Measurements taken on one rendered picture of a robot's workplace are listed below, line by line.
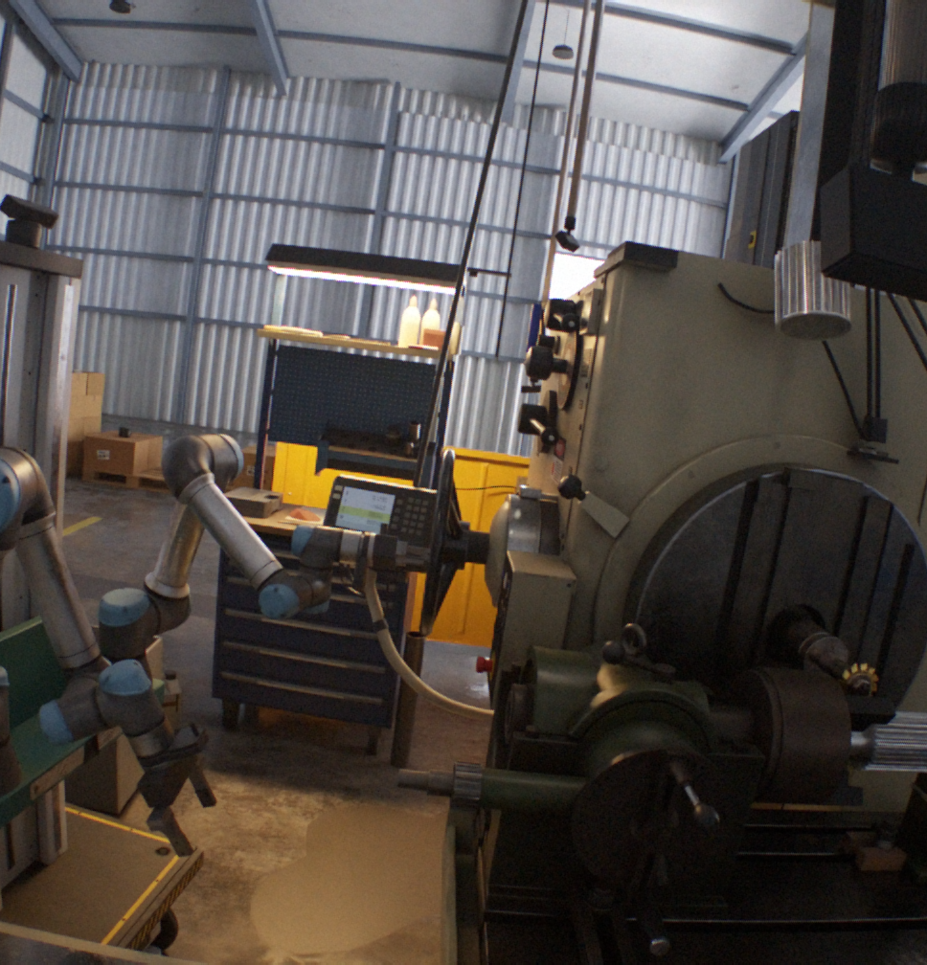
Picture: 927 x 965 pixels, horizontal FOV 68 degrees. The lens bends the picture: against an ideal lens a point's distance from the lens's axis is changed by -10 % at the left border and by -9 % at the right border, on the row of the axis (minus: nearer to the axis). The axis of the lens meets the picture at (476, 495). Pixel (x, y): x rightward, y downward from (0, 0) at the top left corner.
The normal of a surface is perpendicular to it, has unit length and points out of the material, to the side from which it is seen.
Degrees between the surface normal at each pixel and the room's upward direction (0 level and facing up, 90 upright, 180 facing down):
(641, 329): 90
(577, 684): 36
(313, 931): 0
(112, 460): 90
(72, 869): 0
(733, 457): 90
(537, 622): 90
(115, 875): 0
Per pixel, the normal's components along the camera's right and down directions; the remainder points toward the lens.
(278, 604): -0.28, 0.11
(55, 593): 0.59, 0.09
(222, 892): 0.15, -0.98
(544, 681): 0.14, -0.70
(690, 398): 0.04, 0.16
